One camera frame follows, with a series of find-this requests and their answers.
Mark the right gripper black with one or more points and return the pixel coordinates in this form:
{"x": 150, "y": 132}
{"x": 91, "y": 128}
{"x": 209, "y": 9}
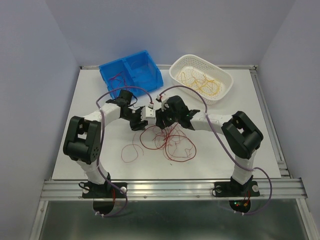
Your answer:
{"x": 160, "y": 115}

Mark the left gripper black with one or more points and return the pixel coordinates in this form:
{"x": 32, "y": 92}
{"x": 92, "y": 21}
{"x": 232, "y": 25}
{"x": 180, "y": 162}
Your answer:
{"x": 135, "y": 126}

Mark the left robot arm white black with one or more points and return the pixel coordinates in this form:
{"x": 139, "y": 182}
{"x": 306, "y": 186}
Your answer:
{"x": 84, "y": 139}

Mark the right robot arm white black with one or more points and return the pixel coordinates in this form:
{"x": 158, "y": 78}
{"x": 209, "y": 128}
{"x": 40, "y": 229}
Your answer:
{"x": 241, "y": 134}

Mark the blue plastic divided bin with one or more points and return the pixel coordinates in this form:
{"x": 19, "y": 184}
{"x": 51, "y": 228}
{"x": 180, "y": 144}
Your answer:
{"x": 138, "y": 70}

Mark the white perforated plastic basket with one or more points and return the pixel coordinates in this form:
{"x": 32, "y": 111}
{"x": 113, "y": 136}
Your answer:
{"x": 201, "y": 78}

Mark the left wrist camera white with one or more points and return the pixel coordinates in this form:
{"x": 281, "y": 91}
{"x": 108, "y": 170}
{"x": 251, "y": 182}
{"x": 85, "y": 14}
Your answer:
{"x": 148, "y": 114}

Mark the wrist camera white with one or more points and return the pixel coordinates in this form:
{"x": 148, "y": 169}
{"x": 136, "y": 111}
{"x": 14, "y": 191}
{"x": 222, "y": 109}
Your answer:
{"x": 148, "y": 114}
{"x": 163, "y": 99}

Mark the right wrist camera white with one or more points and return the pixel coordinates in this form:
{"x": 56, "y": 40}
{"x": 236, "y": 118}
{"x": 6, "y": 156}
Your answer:
{"x": 163, "y": 99}

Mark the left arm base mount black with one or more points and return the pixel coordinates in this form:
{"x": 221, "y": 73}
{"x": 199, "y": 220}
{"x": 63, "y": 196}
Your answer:
{"x": 91, "y": 190}

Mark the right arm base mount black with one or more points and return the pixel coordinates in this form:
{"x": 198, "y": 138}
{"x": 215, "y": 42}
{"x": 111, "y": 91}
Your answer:
{"x": 231, "y": 188}

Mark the aluminium front rail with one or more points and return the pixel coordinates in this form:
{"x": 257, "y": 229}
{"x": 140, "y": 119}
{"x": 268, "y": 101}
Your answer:
{"x": 169, "y": 190}

